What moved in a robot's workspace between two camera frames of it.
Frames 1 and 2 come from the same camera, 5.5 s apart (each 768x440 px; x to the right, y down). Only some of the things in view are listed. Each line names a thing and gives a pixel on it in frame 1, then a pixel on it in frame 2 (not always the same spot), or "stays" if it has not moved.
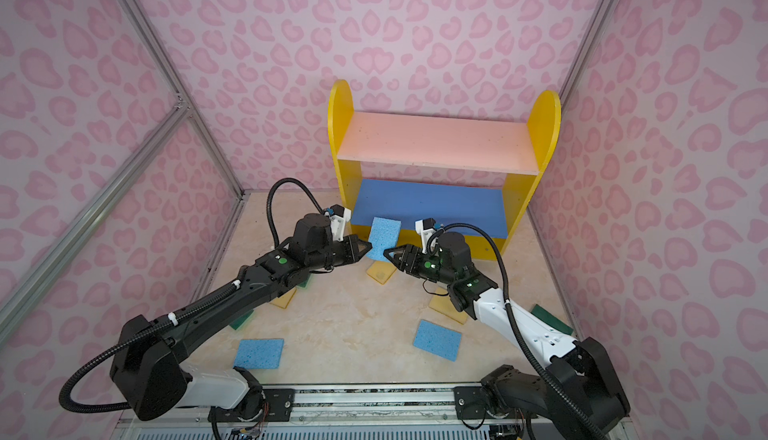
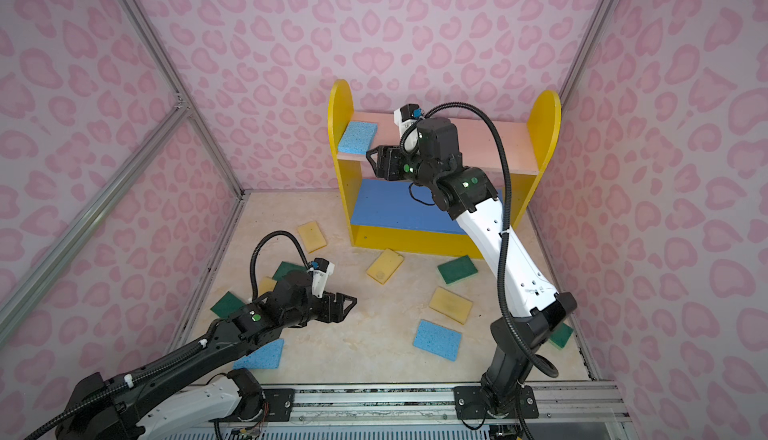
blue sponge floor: (259, 353) stays
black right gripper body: (426, 266) -> (404, 166)
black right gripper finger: (395, 252) -> (383, 156)
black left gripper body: (335, 251) -> (318, 308)
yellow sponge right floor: (445, 306) stays
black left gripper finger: (361, 247) -> (341, 311)
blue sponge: (383, 234) -> (358, 137)
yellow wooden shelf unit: (461, 178) stays
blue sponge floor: (439, 340) stays
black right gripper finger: (396, 259) -> (380, 167)
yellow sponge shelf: (381, 271) stays
